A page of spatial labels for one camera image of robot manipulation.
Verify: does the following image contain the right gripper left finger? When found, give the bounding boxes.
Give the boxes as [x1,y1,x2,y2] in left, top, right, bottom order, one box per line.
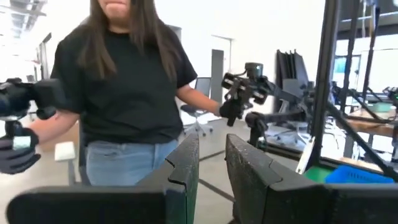
[6,133,200,224]

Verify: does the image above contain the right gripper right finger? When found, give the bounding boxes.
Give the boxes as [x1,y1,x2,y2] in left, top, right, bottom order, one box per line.
[224,133,398,224]

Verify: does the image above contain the person's hand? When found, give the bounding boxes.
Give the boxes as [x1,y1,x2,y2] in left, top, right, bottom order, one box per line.
[218,98,247,121]
[0,127,42,175]

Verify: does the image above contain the grey office chair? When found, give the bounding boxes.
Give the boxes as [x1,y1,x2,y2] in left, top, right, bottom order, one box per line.
[179,77,216,138]

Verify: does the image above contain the blue plastic basket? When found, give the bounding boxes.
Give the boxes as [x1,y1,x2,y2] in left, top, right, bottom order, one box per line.
[324,164,396,185]

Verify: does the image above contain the person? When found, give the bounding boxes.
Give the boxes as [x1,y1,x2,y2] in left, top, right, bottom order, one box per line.
[27,0,229,187]

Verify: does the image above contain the white square block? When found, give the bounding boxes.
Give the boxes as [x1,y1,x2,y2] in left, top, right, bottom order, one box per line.
[53,141,77,162]

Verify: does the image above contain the grey door panel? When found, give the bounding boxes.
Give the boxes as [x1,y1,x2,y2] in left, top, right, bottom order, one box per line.
[211,49,225,104]

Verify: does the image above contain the stacked black panels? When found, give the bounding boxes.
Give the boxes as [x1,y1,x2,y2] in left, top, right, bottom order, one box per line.
[274,49,311,91]

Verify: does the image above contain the wooden workbench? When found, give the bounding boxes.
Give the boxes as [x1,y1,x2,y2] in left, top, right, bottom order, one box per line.
[341,107,398,139]

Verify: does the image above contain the black rig frame strut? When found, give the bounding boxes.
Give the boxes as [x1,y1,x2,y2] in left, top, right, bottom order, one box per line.
[325,101,398,183]

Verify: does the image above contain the black rig frame post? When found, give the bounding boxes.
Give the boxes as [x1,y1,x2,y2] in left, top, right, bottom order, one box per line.
[309,0,342,171]

